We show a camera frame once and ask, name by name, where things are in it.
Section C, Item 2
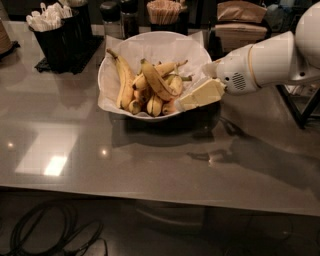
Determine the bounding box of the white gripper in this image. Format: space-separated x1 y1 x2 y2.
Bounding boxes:
174 44 258 112

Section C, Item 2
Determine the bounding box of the spotted yellow banana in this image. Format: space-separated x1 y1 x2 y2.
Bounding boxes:
140 59 178 101

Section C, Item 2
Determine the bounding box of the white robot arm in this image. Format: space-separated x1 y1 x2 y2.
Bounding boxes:
174 2 320 112

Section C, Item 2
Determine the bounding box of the yellow banana with long stem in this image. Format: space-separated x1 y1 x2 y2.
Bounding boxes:
132 60 187 91

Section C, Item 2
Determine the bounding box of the orange-tinted banana front right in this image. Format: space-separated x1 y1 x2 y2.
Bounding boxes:
162 99 177 115

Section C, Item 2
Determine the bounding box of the white paper bowl liner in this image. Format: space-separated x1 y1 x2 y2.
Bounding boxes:
97 30 212 119

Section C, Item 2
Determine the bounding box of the small yellow banana front centre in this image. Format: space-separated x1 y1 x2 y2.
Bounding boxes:
147 94 163 117

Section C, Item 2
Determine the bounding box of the white bowl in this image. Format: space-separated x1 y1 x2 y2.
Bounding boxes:
97 31 215 122

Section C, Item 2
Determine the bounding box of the small banana stub front left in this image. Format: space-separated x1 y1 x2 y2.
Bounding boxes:
129 100 141 115

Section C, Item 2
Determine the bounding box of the long yellow banana at left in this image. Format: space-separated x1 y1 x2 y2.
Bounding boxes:
107 48 135 110

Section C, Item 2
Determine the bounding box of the black napkin dispenser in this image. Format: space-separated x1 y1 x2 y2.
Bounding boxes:
207 21 271 60

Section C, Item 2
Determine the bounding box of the black stir stick holder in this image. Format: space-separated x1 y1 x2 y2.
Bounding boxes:
150 11 189 35

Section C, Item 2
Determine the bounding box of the black condiment packet rack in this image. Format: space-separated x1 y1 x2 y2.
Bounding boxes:
277 85 320 129

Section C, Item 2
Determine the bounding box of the pepper shaker black cap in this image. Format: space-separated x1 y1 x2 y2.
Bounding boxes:
120 0 139 39

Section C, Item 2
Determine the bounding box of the salt shaker black cap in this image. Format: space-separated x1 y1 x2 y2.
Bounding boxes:
99 0 121 39

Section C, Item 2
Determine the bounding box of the black cutlery holder bin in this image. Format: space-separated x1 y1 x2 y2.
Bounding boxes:
29 13 84 74

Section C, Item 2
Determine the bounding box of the white plastic cutlery bunch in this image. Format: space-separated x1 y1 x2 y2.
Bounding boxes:
26 1 73 32

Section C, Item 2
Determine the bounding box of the brown cup sleeve stack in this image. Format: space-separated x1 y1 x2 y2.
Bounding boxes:
0 18 13 55

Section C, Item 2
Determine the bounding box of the black cable on floor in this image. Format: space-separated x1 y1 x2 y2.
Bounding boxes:
0 199 109 256

